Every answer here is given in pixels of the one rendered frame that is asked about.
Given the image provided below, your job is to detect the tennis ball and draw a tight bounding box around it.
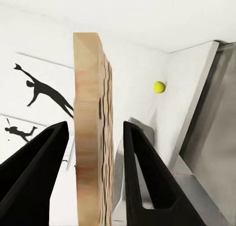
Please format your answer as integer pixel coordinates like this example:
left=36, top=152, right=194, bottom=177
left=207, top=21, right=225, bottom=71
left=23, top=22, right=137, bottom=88
left=153, top=81, right=165, bottom=94

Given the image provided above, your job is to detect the jigsaw puzzle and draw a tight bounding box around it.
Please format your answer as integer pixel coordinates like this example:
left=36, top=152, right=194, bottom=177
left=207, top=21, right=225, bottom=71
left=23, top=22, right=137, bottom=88
left=73, top=32, right=115, bottom=226

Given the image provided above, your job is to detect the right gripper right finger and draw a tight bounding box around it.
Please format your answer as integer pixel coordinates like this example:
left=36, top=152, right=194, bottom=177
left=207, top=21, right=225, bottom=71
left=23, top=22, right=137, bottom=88
left=122, top=121, right=206, bottom=226

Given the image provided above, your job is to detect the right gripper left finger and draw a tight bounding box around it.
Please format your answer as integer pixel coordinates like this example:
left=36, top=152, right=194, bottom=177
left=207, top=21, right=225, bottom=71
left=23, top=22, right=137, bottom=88
left=0, top=121, right=70, bottom=226

